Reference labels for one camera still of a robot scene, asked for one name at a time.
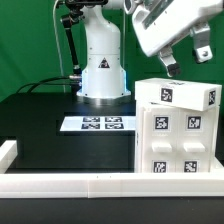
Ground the grey thin cable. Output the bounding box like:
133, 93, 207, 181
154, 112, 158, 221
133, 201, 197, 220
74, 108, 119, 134
52, 0, 67, 94

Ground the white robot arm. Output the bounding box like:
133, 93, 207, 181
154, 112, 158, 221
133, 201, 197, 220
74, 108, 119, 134
78, 0, 224, 104

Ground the white cabinet body box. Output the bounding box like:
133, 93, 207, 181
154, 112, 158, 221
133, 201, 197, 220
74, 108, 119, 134
134, 101, 219, 173

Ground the white U-shaped frame fence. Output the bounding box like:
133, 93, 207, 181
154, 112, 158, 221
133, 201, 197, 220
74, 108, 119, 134
0, 140, 224, 198

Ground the white marker base sheet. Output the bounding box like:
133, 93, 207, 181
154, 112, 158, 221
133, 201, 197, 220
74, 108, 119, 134
60, 116, 135, 132

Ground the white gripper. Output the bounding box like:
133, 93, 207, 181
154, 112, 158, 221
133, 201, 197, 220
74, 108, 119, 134
132, 0, 224, 77

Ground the white cabinet door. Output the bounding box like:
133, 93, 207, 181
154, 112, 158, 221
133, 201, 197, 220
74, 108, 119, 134
177, 109, 216, 173
142, 107, 179, 173

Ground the white cabinet top block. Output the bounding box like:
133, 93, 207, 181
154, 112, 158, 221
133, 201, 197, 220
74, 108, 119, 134
135, 78, 222, 111

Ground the black cable bundle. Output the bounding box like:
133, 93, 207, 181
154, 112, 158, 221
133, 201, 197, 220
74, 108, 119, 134
16, 76, 82, 94

